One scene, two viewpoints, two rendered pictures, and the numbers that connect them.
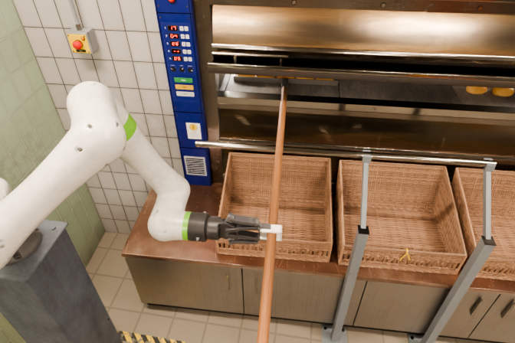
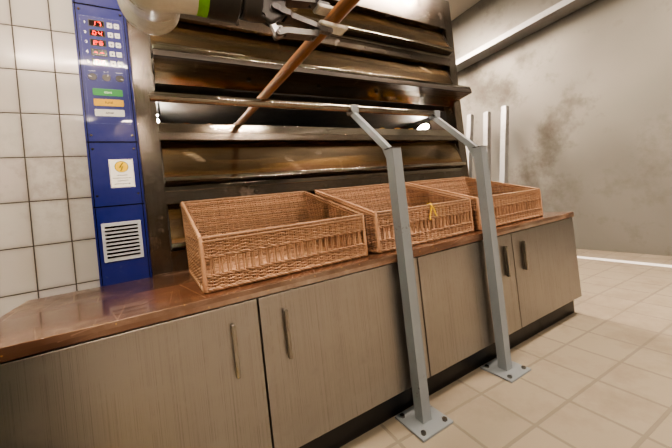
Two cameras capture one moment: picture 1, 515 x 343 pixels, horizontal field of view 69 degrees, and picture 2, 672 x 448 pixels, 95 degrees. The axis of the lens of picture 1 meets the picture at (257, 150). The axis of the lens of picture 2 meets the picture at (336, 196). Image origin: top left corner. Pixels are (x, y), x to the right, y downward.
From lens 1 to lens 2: 144 cm
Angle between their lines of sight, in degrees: 52
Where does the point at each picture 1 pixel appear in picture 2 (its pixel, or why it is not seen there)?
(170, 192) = not seen: outside the picture
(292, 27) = (238, 47)
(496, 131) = (412, 148)
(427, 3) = (335, 39)
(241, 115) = (192, 152)
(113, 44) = not seen: outside the picture
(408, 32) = (330, 60)
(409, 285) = (453, 250)
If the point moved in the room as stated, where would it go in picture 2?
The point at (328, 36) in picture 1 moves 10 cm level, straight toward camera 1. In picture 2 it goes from (272, 56) to (278, 46)
